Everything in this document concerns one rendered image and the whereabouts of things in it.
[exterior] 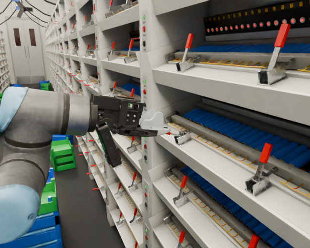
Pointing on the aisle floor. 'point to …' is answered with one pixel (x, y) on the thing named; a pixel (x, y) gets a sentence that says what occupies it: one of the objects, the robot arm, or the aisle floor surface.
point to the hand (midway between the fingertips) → (164, 131)
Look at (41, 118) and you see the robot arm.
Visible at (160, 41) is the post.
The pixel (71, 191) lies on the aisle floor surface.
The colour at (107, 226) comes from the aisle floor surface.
